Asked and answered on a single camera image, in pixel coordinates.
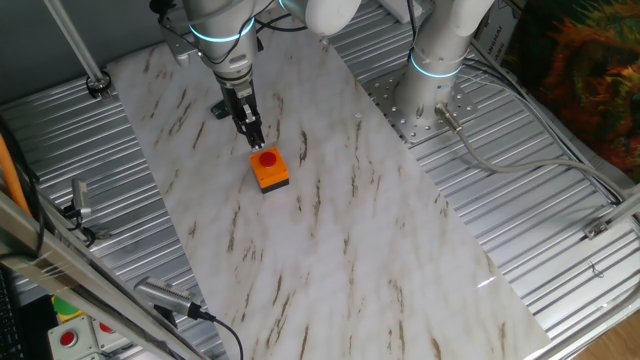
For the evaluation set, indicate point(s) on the grey box with red button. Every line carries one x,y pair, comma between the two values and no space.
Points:
106,328
80,345

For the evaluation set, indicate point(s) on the small metal corner bracket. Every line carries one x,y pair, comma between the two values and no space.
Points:
595,230

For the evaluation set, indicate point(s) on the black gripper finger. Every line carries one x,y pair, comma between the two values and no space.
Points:
256,132
247,136

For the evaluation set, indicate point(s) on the small dark green device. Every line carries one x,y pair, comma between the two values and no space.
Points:
218,110

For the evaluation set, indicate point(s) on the white marble pattern sheet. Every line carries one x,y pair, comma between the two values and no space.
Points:
350,250

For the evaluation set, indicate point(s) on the orange box with red button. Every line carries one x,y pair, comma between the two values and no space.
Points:
270,170

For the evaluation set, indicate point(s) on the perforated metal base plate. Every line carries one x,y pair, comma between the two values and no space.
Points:
390,107

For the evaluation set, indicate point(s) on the white flat box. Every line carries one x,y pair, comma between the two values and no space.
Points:
397,10

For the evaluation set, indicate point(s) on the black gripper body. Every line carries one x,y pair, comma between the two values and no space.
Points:
239,102

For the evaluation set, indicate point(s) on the large silver camera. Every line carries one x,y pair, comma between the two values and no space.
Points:
165,295

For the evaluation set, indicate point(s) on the aluminium frame beam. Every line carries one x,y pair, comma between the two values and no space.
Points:
60,270

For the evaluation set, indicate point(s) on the cardboard box with red print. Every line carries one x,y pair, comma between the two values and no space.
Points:
500,30

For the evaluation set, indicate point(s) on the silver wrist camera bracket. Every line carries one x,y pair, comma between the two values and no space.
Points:
177,50

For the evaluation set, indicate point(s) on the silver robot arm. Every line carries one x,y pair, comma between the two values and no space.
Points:
435,50

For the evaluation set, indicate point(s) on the orange tube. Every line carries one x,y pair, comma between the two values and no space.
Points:
10,175

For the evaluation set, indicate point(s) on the yellow box with green button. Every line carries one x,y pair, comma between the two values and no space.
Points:
64,305

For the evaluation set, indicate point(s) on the slanted aluminium pole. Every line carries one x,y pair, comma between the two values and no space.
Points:
75,42

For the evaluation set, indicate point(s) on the short aluminium frame bar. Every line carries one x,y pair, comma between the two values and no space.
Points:
625,207

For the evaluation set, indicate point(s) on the small silver camera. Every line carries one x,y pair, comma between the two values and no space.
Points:
80,195

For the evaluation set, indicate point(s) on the black pole foot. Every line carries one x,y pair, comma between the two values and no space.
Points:
92,90

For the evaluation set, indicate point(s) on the black keyboard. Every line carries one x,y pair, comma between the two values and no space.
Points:
10,325

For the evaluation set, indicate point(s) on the colourful orange green cloth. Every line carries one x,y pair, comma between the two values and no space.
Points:
585,75

